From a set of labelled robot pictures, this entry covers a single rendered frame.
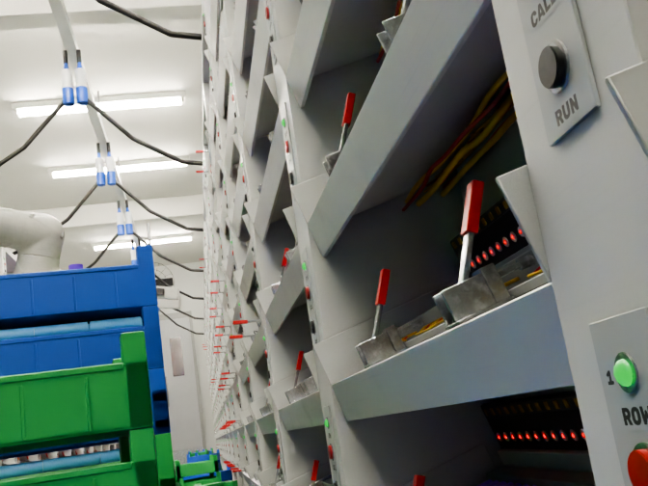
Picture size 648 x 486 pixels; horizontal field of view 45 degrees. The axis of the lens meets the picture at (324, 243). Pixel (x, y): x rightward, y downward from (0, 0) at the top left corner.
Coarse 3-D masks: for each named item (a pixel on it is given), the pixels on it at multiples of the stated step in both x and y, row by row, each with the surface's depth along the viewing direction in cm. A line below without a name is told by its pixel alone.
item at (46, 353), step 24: (144, 312) 100; (48, 336) 96; (72, 336) 97; (96, 336) 98; (120, 336) 99; (0, 360) 94; (24, 360) 95; (48, 360) 96; (72, 360) 96; (96, 360) 97
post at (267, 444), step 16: (208, 0) 255; (208, 16) 254; (208, 32) 253; (208, 48) 257; (224, 128) 246; (224, 144) 244; (240, 240) 238; (240, 256) 236; (256, 288) 235; (256, 368) 229; (256, 384) 228; (256, 432) 227; (272, 448) 224; (272, 464) 223
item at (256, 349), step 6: (258, 306) 172; (258, 312) 172; (258, 330) 183; (258, 336) 187; (246, 342) 230; (252, 342) 230; (258, 342) 193; (246, 348) 230; (252, 348) 213; (258, 348) 198; (264, 348) 186; (252, 354) 219; (258, 354) 203; (252, 360) 226; (258, 360) 212
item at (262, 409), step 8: (256, 400) 226; (264, 400) 227; (256, 408) 226; (264, 408) 208; (272, 408) 167; (256, 416) 225; (264, 416) 193; (272, 416) 174; (264, 424) 203; (272, 424) 182; (264, 432) 213; (272, 432) 190
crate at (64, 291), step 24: (144, 264) 102; (0, 288) 96; (24, 288) 97; (48, 288) 98; (72, 288) 98; (96, 288) 99; (120, 288) 100; (144, 288) 101; (0, 312) 95; (24, 312) 96; (48, 312) 97; (72, 312) 98; (96, 312) 100; (120, 312) 103
